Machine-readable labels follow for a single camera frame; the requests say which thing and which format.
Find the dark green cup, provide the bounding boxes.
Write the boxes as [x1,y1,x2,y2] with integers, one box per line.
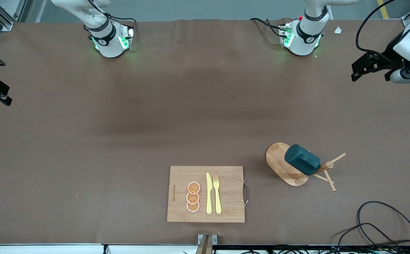
[284,144,321,176]

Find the wooden mug tree stand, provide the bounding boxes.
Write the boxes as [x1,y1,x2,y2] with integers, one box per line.
[265,142,346,192]

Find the brown table cover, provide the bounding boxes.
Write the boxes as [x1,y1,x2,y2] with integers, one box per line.
[0,18,410,246]

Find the wooden cutting board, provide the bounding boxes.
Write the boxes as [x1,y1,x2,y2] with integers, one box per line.
[167,166,249,223]

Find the yellow plastic fork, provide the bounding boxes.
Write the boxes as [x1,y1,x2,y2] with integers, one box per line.
[213,175,222,214]

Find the yellow plastic knife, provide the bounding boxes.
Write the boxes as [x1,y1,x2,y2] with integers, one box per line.
[206,173,213,214]

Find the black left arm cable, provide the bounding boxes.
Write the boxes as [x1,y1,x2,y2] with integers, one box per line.
[356,0,410,62]

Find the black left base cable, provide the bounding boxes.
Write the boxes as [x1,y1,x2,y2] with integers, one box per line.
[250,18,287,37]

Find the black base cable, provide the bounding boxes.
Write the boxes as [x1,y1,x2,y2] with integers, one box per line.
[250,18,287,37]
[104,13,137,27]

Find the black right base cable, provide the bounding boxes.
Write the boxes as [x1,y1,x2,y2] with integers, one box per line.
[104,13,137,27]

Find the white table edge rail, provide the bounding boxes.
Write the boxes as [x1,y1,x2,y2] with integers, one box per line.
[0,243,200,254]

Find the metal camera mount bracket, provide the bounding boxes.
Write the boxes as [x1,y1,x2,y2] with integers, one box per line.
[197,234,218,254]

